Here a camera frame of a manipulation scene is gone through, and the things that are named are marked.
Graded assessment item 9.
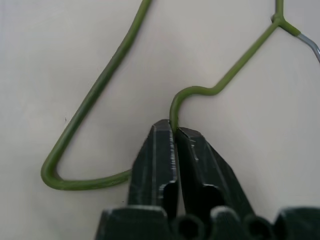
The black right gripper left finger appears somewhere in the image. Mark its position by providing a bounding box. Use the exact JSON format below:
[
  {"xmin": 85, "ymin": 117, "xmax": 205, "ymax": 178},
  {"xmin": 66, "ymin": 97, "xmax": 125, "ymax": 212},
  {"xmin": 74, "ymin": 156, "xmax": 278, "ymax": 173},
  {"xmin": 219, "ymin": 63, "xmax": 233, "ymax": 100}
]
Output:
[{"xmin": 127, "ymin": 119, "xmax": 180, "ymax": 218}]

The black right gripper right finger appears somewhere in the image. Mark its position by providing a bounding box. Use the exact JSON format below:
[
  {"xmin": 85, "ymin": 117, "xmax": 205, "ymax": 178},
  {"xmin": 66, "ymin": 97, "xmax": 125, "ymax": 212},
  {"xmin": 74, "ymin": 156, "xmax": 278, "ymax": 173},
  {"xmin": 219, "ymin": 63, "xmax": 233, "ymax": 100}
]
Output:
[{"xmin": 173, "ymin": 126, "xmax": 256, "ymax": 219}]

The green wire hanger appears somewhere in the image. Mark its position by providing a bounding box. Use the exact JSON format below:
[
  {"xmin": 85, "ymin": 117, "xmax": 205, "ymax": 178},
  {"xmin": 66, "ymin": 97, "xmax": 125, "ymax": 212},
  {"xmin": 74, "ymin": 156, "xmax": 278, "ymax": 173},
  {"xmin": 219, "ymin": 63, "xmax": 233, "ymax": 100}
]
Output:
[{"xmin": 40, "ymin": 0, "xmax": 320, "ymax": 192}]

